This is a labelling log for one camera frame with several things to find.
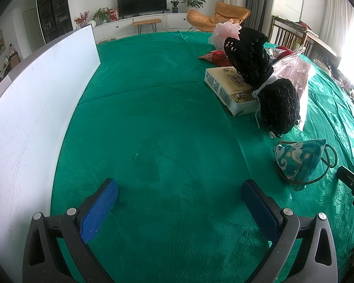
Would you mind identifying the pink plastic bag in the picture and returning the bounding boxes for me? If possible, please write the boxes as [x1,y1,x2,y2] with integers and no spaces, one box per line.
[271,54,315,130]

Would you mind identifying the yellow tissue pack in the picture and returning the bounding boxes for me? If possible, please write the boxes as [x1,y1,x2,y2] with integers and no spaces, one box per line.
[205,66,260,116]

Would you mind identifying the green leafy potted plant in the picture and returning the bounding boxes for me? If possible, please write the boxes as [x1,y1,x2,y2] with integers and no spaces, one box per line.
[93,7,110,25]

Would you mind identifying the red flower potted plant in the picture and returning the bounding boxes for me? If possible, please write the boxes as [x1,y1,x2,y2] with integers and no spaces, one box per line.
[74,11,90,29]

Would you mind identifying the wooden chair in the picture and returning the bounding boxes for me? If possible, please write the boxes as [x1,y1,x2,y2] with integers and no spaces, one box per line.
[268,16,309,55]

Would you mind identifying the pink plush toy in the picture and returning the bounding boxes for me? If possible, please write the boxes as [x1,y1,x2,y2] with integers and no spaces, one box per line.
[209,19,243,51]

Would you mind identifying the red yarn ball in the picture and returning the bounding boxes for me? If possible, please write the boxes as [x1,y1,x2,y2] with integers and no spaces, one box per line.
[273,46,294,58]

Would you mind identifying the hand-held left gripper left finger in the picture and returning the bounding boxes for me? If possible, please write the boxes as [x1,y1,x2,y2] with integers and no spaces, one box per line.
[22,178,119,283]

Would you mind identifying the wooden stool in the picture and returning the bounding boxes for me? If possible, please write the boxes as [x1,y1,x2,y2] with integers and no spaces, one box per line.
[131,19,162,35]

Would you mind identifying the red snack packet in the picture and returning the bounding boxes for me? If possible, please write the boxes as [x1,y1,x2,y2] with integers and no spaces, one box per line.
[198,50,233,68]

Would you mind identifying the orange lounge chair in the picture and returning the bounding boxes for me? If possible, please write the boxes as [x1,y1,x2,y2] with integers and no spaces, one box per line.
[186,2,251,33]

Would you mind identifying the green tablecloth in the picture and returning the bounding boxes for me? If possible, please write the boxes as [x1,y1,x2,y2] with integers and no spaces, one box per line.
[50,30,354,283]

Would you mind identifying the black display cabinet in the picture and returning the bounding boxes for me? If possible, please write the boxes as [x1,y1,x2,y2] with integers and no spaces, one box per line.
[36,0,70,44]

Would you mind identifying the black television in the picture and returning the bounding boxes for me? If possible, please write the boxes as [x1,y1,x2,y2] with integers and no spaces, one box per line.
[117,0,167,17]

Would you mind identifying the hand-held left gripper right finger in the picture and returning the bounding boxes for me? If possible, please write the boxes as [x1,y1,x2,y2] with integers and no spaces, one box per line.
[241,179,338,283]

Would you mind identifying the white board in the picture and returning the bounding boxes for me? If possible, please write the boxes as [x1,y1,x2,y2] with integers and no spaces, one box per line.
[0,24,101,269]

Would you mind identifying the large leafy potted plant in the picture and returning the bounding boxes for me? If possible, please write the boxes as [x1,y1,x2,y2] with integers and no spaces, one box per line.
[181,0,206,9]

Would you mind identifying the wooden side table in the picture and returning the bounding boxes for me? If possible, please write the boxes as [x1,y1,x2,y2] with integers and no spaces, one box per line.
[304,31,341,68]

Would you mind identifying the teal patterned pouch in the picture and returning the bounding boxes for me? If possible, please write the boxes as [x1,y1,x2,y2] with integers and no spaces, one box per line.
[273,138,338,191]

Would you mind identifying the white television cabinet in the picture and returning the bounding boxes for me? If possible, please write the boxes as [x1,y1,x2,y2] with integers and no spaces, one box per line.
[93,12,195,42]

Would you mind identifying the black crochet hat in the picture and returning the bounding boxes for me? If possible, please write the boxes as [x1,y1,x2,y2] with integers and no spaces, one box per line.
[223,27,301,137]

